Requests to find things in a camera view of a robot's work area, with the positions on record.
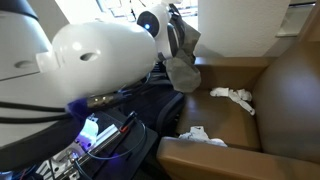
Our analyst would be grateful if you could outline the black cable loop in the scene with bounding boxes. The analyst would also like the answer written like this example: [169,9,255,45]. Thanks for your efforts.
[85,121,148,161]

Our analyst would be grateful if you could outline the red-handled black clamp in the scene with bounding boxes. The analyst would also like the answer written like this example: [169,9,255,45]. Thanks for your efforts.
[119,111,138,134]

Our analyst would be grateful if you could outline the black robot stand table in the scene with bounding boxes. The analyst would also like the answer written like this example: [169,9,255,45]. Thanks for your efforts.
[49,109,159,180]

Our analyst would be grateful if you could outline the bright window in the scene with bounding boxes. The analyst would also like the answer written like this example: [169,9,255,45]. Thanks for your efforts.
[54,0,199,33]

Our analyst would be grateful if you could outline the white crumpled printed cloth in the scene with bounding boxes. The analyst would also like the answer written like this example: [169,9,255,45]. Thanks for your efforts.
[178,125,229,148]

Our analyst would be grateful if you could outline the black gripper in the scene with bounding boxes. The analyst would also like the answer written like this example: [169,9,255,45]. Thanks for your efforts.
[167,3,187,58]

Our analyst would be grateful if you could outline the tan leather couch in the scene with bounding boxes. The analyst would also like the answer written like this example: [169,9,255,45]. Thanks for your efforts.
[156,39,320,180]

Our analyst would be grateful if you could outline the khaki t-shirt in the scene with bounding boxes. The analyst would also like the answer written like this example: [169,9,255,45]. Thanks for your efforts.
[165,21,203,94]

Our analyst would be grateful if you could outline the black mesh office chair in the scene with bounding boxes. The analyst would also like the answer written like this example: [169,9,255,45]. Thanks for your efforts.
[114,63,186,136]

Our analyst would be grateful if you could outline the aluminium rail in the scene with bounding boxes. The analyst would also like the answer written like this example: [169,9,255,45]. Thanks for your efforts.
[87,123,122,153]

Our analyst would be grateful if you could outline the white twisted socks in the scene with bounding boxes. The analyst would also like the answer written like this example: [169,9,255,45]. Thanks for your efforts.
[209,87,257,117]

